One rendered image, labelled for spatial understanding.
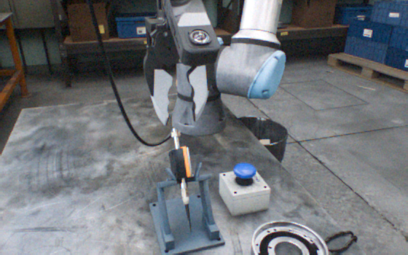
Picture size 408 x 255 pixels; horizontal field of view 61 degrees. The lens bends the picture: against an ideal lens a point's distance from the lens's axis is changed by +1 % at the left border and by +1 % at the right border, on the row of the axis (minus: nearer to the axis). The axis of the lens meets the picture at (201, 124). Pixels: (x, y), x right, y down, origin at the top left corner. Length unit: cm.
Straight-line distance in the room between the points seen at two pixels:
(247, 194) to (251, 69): 30
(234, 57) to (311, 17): 378
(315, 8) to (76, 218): 416
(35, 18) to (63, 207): 351
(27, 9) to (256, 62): 350
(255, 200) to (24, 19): 371
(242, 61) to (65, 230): 49
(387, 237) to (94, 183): 153
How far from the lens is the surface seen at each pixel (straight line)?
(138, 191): 68
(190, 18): 43
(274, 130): 188
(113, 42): 374
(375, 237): 192
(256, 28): 80
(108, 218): 64
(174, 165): 53
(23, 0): 409
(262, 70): 76
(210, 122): 87
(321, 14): 461
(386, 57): 435
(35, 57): 443
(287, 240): 55
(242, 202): 61
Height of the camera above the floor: 120
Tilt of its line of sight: 26 degrees down
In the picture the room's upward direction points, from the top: straight up
